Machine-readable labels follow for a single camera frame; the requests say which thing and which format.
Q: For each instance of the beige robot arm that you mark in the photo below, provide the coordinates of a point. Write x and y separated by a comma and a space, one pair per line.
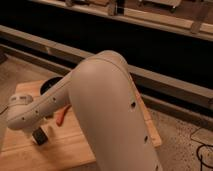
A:
105, 71

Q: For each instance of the orange carrot toy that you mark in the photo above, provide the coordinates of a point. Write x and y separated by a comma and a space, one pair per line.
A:
61, 115

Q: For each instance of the black round bowl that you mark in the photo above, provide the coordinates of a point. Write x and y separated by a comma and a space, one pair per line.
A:
48, 84

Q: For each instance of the wooden cutting board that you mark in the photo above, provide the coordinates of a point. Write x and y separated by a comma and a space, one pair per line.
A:
50, 150

